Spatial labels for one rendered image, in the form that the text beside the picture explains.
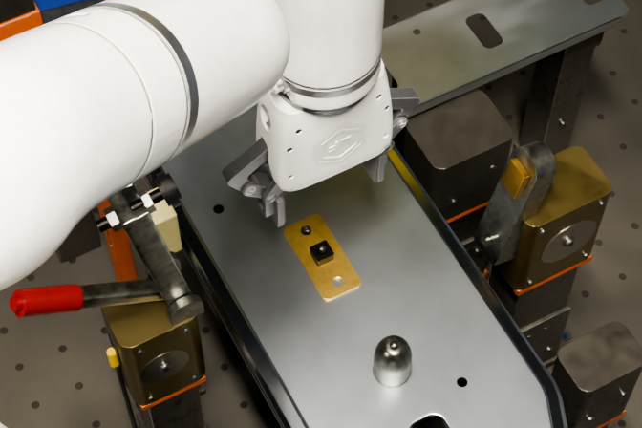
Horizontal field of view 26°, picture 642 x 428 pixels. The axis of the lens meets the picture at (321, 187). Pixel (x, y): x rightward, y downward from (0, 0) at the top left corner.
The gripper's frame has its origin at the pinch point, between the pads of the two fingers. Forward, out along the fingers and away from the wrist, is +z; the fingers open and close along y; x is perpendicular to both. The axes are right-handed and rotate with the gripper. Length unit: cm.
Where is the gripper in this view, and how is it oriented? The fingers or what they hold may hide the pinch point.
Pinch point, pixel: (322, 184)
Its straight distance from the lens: 114.6
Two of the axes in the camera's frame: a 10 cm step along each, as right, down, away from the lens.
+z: 0.0, 5.5, 8.4
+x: -4.7, -7.4, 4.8
